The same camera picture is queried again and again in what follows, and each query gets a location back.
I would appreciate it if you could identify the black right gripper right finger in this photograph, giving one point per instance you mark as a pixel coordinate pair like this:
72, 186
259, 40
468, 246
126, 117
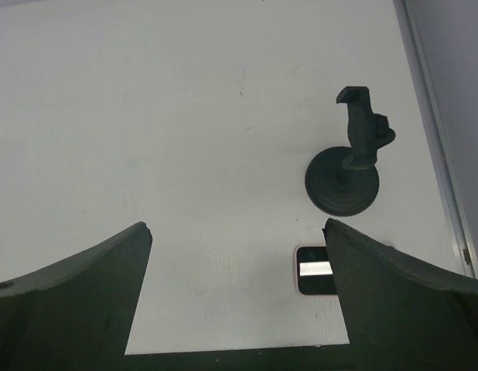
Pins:
401, 313

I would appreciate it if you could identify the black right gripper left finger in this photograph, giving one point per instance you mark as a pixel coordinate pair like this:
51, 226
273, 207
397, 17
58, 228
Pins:
75, 314

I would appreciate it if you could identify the phone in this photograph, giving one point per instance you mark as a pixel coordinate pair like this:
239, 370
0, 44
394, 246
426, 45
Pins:
313, 272

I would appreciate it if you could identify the black phone stand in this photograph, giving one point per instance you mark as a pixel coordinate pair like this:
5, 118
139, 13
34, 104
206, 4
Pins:
344, 181

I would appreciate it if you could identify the aluminium frame post right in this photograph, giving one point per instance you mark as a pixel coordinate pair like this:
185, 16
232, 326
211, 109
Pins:
462, 243

